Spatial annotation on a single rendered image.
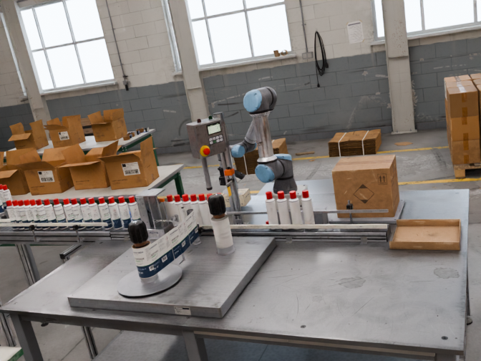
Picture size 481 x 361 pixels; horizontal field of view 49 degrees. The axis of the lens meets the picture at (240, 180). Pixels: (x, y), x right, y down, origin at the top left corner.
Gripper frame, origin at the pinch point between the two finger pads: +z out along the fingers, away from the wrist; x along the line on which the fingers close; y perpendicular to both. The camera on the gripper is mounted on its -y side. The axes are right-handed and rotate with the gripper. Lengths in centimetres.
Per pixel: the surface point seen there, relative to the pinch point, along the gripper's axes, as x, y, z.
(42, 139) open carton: -284, 390, -8
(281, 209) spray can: 52, -47, -8
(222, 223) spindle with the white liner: 79, -25, -13
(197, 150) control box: 47, -4, -43
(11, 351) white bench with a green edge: 152, 50, 9
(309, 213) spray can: 52, -61, -5
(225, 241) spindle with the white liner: 80, -24, -4
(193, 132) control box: 47, -4, -53
